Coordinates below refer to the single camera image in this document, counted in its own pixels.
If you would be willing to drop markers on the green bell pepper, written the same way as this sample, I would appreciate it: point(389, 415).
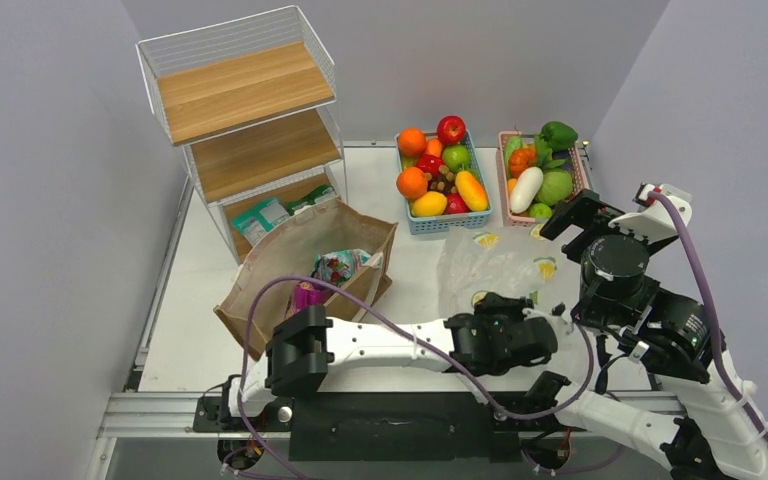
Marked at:
point(559, 136)

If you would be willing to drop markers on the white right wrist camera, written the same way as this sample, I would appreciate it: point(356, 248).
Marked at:
point(652, 223)

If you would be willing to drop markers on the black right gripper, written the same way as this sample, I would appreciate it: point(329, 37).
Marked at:
point(587, 211)

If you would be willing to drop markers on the orange fruit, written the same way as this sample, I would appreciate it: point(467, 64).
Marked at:
point(412, 183)
point(411, 142)

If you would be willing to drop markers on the orange fruit back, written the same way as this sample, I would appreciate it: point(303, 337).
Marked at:
point(411, 142)

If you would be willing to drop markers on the yellow lemon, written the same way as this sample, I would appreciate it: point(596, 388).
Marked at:
point(431, 204)

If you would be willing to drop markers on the teal snack packet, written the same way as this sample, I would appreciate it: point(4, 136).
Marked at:
point(339, 267)
point(256, 222)

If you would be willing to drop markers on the orange fruit front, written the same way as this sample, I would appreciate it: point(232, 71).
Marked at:
point(412, 183)

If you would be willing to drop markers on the green snack packet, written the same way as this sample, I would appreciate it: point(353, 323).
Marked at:
point(319, 194)

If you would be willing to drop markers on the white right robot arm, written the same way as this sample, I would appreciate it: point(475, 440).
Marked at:
point(678, 341)

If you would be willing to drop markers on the white wire wooden shelf rack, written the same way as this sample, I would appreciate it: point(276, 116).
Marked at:
point(252, 103)

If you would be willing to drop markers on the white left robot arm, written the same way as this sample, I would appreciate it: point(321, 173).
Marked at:
point(304, 349)

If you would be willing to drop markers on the orange pumpkin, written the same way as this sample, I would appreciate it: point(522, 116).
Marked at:
point(520, 160)

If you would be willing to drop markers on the white eggplant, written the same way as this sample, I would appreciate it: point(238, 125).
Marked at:
point(525, 190)

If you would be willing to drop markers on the yellow orange mango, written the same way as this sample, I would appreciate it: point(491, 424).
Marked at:
point(471, 191)

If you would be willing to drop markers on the red apple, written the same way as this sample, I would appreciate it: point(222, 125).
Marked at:
point(451, 130)

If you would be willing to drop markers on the purple snack packet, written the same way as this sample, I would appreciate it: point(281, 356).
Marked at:
point(304, 295)

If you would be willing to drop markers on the brown jute tote bag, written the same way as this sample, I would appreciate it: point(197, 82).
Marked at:
point(290, 249)

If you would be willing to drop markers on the pink plastic vegetable basket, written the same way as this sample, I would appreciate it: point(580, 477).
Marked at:
point(576, 163)

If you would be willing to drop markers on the green cabbage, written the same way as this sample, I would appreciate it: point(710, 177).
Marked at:
point(556, 186)

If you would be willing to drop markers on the blue plastic fruit basket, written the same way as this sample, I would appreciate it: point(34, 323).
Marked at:
point(457, 214)

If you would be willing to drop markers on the red bell pepper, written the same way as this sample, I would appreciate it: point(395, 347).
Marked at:
point(430, 165)

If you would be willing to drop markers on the green apple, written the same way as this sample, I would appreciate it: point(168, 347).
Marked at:
point(456, 157)

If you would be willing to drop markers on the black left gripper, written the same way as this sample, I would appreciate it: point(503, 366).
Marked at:
point(490, 302)

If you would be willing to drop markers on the clear plastic lemon-print bag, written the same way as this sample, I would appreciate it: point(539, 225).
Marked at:
point(513, 262)

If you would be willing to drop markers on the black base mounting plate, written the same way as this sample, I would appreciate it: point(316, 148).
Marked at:
point(408, 427)

